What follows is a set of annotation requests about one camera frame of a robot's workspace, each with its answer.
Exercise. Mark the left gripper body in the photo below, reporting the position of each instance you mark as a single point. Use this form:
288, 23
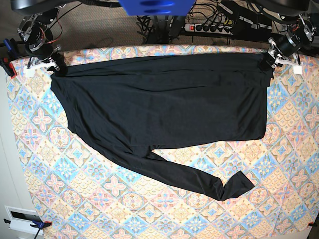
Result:
272, 58

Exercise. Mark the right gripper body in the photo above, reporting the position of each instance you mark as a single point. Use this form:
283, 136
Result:
55, 62

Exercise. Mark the black t-shirt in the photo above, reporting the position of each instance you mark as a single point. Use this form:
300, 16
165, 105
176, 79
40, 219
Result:
126, 109

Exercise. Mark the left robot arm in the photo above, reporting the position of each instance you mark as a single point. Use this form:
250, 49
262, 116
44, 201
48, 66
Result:
284, 51

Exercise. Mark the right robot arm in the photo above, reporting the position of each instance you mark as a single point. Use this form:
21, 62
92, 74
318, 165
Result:
39, 43

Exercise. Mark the red blue clamp top left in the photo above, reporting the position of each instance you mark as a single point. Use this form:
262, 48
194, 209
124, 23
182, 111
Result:
12, 54

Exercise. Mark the white power strip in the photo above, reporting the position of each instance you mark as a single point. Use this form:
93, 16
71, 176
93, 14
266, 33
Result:
215, 29

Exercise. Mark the patterned colourful tablecloth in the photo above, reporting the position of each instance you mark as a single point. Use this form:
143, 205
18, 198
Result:
86, 196

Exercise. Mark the black clamp bottom right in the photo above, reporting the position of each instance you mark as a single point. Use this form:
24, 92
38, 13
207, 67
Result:
313, 224

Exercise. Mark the blue clamp bottom left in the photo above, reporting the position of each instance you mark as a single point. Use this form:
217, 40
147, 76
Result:
35, 224

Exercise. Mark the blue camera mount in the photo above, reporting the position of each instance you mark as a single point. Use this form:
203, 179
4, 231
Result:
157, 7

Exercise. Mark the white wall vent box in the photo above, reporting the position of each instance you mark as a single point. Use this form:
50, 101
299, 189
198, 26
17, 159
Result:
21, 219

